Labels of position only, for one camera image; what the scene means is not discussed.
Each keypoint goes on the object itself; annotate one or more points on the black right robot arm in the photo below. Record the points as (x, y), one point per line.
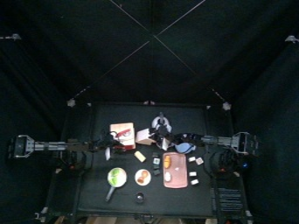
(227, 141)

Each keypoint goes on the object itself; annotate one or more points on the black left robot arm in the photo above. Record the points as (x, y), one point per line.
(47, 145)

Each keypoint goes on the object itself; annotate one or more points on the white toy kettle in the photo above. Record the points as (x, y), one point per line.
(160, 122)

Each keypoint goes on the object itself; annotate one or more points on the blue bowl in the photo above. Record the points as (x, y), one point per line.
(184, 148)

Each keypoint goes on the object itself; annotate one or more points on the plain wooden block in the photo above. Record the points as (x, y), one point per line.
(143, 137)

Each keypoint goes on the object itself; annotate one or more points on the yellow cheese wedge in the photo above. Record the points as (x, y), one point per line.
(140, 156)

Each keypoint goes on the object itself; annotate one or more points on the small dark toy with white face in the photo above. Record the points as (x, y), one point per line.
(156, 161)

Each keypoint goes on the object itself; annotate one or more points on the orange toy bread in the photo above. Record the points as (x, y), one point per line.
(167, 161)

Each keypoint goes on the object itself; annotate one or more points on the small white cube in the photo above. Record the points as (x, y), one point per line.
(194, 182)
(192, 173)
(199, 161)
(191, 159)

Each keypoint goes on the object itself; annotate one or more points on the green toy lettuce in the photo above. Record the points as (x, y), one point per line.
(116, 177)

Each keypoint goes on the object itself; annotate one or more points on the small dark toy block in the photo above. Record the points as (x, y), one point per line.
(156, 172)

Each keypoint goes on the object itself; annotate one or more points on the brown toy croissant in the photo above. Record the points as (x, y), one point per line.
(143, 176)

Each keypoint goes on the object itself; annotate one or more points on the white round plate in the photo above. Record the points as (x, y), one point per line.
(143, 177)

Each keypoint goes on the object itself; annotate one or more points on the pink plastic tray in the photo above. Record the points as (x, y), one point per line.
(176, 175)

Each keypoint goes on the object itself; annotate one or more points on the white toy egg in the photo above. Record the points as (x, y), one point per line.
(167, 176)

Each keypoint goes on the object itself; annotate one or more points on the small black cup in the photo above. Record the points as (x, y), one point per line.
(139, 197)

